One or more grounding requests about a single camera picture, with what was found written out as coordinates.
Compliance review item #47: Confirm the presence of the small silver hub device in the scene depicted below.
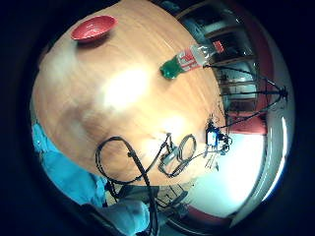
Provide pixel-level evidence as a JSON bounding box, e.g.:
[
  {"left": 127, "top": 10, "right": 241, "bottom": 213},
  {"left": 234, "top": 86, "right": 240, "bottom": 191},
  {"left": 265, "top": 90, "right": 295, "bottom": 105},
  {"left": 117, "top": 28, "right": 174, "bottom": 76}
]
[{"left": 158, "top": 147, "right": 181, "bottom": 175}]

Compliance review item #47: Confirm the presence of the blue-lit electronic device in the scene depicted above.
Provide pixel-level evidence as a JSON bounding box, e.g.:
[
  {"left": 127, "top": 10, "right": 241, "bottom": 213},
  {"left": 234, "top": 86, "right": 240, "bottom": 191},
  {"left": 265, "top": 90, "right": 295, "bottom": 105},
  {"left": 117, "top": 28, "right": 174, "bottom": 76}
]
[{"left": 205, "top": 113, "right": 233, "bottom": 156}]

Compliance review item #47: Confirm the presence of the green soda bottle red label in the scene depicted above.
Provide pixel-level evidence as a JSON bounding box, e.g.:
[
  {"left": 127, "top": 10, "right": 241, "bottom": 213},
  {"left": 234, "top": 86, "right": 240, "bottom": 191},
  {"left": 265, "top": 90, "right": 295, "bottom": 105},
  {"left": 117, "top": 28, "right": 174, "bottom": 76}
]
[{"left": 159, "top": 40, "right": 225, "bottom": 81}]

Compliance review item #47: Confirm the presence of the wooden shelf unit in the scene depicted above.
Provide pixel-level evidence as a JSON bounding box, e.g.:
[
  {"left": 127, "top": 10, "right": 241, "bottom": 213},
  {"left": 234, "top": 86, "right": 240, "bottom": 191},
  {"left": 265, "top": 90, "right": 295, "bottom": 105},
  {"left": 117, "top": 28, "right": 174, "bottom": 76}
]
[{"left": 175, "top": 0, "right": 275, "bottom": 114}]

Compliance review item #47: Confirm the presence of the black tripod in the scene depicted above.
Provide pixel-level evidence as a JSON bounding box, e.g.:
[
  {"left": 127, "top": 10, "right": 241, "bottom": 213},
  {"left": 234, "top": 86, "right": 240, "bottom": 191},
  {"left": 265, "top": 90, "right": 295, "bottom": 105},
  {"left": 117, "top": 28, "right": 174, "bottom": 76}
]
[{"left": 203, "top": 63, "right": 289, "bottom": 131}]

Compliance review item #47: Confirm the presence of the the person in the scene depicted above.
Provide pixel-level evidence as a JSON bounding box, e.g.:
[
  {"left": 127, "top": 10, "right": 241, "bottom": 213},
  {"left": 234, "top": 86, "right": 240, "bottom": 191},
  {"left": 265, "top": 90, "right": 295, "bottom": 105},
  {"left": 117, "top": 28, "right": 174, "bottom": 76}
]
[{"left": 31, "top": 122, "right": 152, "bottom": 236}]

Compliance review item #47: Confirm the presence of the red bowl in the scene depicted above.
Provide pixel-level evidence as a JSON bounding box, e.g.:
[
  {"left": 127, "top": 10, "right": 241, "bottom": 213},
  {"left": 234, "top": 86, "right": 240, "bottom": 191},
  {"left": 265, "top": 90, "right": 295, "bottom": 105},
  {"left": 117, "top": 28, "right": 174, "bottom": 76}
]
[{"left": 70, "top": 14, "right": 119, "bottom": 43}]

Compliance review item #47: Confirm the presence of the coiled black cable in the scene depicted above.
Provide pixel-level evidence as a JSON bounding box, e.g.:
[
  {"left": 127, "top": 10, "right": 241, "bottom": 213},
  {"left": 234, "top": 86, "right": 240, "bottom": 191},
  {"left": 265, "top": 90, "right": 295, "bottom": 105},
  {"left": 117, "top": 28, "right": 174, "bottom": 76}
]
[{"left": 168, "top": 133, "right": 199, "bottom": 178}]

